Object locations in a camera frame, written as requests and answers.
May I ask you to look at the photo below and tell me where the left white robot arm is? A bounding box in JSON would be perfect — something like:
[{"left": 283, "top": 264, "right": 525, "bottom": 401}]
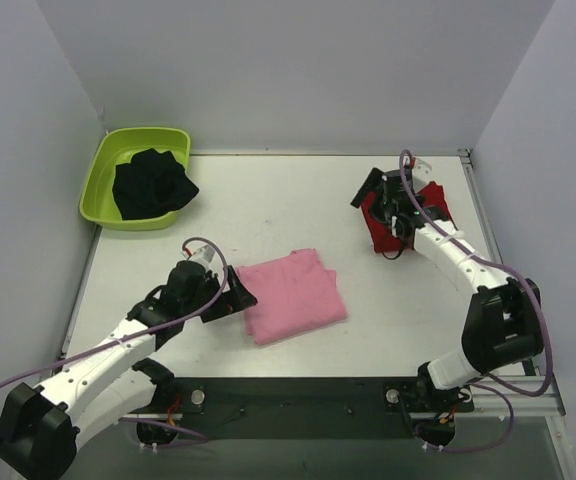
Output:
[{"left": 0, "top": 257, "right": 258, "bottom": 479}]

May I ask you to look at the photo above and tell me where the red t shirt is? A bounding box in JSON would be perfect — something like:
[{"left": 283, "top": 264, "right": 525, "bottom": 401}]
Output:
[{"left": 358, "top": 180, "right": 455, "bottom": 256}]

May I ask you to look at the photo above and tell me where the pink t shirt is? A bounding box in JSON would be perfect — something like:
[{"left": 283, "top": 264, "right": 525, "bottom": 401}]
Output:
[{"left": 236, "top": 248, "right": 347, "bottom": 346}]

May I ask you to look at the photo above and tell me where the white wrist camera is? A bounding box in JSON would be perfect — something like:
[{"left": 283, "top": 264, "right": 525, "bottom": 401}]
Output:
[
  {"left": 403, "top": 156, "right": 432, "bottom": 174},
  {"left": 181, "top": 245, "right": 215, "bottom": 269}
]

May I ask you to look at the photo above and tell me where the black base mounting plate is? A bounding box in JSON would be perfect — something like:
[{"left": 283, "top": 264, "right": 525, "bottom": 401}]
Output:
[{"left": 138, "top": 377, "right": 474, "bottom": 440}]

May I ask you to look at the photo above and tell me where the black t shirt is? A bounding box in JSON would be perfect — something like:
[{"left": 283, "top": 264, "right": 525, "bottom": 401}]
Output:
[{"left": 112, "top": 148, "right": 200, "bottom": 221}]

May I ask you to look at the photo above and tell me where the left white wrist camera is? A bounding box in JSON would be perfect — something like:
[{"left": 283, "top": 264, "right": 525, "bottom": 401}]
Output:
[{"left": 181, "top": 245, "right": 215, "bottom": 269}]

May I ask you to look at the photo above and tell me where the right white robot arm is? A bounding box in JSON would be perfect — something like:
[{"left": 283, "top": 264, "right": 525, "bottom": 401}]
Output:
[{"left": 351, "top": 165, "right": 545, "bottom": 396}]

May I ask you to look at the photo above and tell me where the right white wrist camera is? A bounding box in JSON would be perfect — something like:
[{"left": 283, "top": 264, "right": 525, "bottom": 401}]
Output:
[{"left": 403, "top": 156, "right": 432, "bottom": 174}]

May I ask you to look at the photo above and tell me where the aluminium extrusion rail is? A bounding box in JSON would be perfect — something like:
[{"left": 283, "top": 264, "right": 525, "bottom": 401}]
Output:
[{"left": 471, "top": 356, "right": 567, "bottom": 417}]

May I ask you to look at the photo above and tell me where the green plastic basin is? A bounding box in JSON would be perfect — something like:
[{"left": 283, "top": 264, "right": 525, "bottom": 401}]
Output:
[{"left": 79, "top": 126, "right": 191, "bottom": 232}]

